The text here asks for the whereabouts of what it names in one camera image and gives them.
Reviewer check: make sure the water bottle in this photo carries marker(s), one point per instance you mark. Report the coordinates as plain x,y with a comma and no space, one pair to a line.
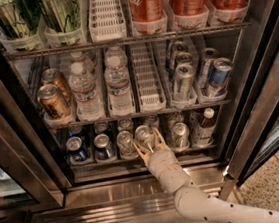
118,86
85,92

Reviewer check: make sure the blue red bull can right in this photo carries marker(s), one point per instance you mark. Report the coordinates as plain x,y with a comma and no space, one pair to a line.
218,78

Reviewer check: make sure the fridge door left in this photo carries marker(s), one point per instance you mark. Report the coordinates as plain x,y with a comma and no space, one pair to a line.
28,154

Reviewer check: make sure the silver red bull can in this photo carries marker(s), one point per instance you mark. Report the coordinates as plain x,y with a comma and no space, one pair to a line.
183,81
208,55

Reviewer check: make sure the green soda can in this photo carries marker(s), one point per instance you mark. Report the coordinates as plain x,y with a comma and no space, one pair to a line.
178,137
125,144

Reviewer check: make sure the blue pepsi can right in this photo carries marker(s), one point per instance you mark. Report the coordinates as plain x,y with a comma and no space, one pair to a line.
104,151

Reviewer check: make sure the gold can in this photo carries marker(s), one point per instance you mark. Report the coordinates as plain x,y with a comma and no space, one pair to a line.
53,101
54,76

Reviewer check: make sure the water bottle left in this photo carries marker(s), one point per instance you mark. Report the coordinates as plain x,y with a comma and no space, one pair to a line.
85,92

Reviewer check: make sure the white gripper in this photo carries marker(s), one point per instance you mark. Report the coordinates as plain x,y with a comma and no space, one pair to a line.
158,161

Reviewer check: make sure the red bull can middle row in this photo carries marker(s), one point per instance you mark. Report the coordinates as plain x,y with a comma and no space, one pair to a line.
178,58

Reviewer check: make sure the fridge door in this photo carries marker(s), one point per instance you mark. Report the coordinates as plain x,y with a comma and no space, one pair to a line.
28,154
260,138

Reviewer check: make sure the gold can rear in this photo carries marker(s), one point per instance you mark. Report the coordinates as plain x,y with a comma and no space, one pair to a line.
54,76

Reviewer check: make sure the green soda can left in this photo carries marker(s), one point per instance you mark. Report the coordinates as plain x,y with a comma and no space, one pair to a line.
125,144

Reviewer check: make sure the silver red bull can front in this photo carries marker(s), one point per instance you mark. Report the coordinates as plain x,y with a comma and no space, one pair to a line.
183,81

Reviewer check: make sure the green soda can right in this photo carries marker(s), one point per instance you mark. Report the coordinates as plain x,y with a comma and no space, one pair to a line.
178,137

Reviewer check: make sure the silver red bull can rear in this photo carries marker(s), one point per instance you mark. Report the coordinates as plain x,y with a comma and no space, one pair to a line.
208,55

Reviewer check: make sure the blue pepsi can left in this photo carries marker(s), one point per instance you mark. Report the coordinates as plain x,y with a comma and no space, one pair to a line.
76,149

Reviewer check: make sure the blue pepsi can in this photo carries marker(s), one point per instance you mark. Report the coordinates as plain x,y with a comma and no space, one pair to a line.
104,151
76,149

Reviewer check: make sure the green 7up can front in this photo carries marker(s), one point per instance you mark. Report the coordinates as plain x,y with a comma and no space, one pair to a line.
145,137

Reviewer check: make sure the gold can front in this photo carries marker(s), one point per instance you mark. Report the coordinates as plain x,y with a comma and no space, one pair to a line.
53,101

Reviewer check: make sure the brown juice bottle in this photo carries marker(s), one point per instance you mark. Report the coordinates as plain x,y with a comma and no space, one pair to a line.
204,127

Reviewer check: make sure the fridge door right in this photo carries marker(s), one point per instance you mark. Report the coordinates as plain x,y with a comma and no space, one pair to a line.
260,138

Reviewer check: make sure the green can top left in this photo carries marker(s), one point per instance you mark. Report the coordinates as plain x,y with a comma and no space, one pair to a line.
19,18

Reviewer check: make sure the water bottle right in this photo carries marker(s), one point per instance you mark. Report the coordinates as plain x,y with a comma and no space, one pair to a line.
118,86

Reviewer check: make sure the red coke can left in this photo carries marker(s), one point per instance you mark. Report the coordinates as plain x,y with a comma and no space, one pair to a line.
146,10

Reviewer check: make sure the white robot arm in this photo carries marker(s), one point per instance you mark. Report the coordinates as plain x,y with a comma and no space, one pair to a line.
189,200

